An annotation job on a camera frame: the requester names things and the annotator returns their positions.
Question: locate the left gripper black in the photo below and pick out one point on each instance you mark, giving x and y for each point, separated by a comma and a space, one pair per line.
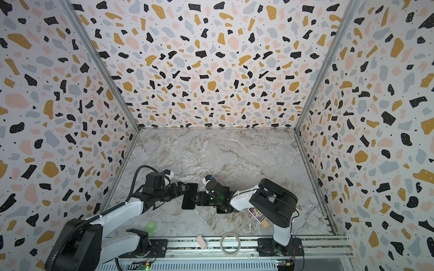
176, 192

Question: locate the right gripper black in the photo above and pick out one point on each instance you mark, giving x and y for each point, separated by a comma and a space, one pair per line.
205, 197

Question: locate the phone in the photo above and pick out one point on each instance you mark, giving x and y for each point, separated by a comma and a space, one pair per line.
189, 196

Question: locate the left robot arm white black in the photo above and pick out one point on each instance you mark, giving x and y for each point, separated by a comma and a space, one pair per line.
83, 244

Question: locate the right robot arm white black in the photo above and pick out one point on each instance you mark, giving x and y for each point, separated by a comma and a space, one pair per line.
275, 203

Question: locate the pink eraser block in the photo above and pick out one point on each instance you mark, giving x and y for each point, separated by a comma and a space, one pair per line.
201, 242

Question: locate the green tape roll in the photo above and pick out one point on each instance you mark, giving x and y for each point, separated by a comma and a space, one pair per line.
151, 227

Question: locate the colourful card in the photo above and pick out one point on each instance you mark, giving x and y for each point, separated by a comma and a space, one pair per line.
259, 216

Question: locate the small wooden block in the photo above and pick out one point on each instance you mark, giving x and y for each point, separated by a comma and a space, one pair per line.
265, 224

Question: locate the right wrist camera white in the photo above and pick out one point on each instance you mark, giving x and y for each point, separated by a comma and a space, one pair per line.
209, 182

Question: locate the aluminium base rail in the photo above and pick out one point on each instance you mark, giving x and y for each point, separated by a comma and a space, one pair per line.
310, 253

